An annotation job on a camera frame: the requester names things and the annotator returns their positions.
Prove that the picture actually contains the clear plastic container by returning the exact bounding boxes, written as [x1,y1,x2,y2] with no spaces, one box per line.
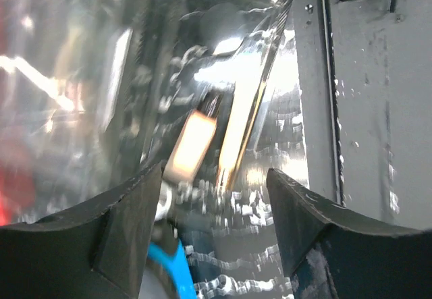
[6,0,292,224]

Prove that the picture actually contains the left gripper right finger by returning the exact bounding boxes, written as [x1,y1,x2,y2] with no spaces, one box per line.
[267,168,431,298]

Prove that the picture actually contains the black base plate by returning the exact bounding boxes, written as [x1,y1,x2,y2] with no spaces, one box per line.
[292,0,431,229]

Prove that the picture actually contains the blue hard-shell suitcase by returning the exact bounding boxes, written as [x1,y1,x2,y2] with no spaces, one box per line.
[140,180,198,299]

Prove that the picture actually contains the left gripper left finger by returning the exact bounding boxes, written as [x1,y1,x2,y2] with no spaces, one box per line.
[1,164,161,298]

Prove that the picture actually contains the red plastic bin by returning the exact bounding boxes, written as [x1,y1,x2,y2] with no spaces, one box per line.
[1,0,36,226]

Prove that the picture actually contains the beige foundation bottle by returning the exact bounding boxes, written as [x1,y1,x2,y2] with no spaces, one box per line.
[163,90,223,184]

